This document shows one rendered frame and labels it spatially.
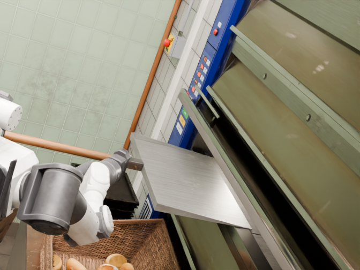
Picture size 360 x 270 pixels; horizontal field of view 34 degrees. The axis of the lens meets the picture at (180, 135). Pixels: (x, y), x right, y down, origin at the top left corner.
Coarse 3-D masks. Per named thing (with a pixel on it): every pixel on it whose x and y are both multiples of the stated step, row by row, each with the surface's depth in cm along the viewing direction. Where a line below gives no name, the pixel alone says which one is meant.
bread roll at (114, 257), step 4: (112, 256) 251; (116, 256) 252; (120, 256) 253; (108, 260) 250; (112, 260) 250; (116, 260) 251; (120, 260) 252; (124, 260) 253; (112, 264) 250; (116, 264) 251; (120, 264) 252
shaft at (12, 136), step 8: (8, 136) 193; (16, 136) 194; (24, 136) 195; (32, 144) 196; (40, 144) 197; (48, 144) 198; (56, 144) 199; (64, 144) 200; (64, 152) 200; (72, 152) 201; (80, 152) 201; (88, 152) 202; (96, 152) 204
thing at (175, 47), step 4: (172, 32) 292; (172, 36) 286; (176, 36) 285; (172, 40) 285; (176, 40) 284; (180, 40) 285; (184, 40) 285; (172, 44) 285; (176, 44) 285; (180, 44) 286; (184, 44) 286; (164, 48) 294; (168, 48) 288; (172, 48) 286; (176, 48) 286; (180, 48) 286; (168, 52) 287; (172, 52) 286; (176, 52) 287; (180, 52) 287; (172, 56) 287; (176, 56) 288; (180, 56) 288
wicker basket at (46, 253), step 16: (128, 224) 251; (144, 224) 253; (160, 224) 252; (48, 240) 232; (64, 240) 248; (112, 240) 252; (128, 240) 254; (144, 240) 256; (160, 240) 247; (48, 256) 227; (64, 256) 249; (80, 256) 252; (96, 256) 255; (128, 256) 258; (144, 256) 251; (160, 256) 239; (176, 256) 232
